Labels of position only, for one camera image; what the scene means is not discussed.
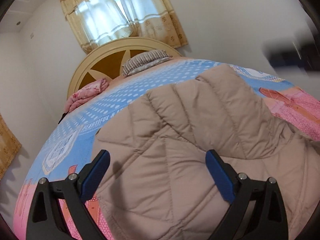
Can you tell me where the blue and pink bedspread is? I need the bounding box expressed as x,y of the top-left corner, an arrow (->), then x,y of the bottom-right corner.
13,57 -> 319,239

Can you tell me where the cream wooden headboard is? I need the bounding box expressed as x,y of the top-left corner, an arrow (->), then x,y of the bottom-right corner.
67,37 -> 182,96

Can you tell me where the beige quilted puffer jacket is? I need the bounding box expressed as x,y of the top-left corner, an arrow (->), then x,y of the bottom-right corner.
92,64 -> 319,239

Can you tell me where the black item beside bed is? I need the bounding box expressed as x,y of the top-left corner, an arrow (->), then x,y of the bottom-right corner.
58,112 -> 68,124

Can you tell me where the striped pillow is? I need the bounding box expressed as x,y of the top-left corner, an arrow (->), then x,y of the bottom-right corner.
121,50 -> 172,76

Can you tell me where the beige curtain behind headboard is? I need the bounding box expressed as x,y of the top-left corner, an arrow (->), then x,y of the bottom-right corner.
60,0 -> 188,54

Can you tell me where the beige curtain on side window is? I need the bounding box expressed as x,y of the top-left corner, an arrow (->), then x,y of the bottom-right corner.
0,115 -> 22,179

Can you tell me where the folded pink floral blanket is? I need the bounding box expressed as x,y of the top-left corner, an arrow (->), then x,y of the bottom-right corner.
63,78 -> 109,113

